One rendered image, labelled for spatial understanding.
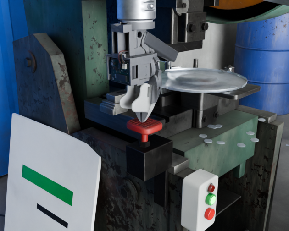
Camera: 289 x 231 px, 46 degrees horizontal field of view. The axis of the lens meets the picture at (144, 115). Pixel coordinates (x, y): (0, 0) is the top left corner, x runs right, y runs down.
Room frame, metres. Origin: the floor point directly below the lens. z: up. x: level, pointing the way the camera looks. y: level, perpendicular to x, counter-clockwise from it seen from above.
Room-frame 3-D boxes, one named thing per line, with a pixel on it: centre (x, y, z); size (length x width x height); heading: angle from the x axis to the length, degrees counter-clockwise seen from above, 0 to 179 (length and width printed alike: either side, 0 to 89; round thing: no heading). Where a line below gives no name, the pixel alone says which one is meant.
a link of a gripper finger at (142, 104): (0.68, 0.01, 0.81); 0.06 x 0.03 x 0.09; 135
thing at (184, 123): (1.10, -0.07, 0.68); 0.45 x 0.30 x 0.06; 135
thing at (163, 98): (1.10, -0.07, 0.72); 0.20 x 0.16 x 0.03; 135
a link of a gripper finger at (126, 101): (0.70, 0.03, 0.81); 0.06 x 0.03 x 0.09; 135
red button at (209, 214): (0.68, -0.15, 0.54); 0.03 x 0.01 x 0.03; 135
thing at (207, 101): (0.98, -0.19, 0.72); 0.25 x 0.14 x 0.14; 45
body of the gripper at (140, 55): (0.68, 0.02, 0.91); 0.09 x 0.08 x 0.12; 135
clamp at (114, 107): (0.98, 0.05, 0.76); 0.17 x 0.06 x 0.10; 135
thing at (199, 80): (1.01, -0.16, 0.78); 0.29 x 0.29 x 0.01
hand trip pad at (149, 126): (0.70, 0.00, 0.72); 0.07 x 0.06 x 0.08; 45
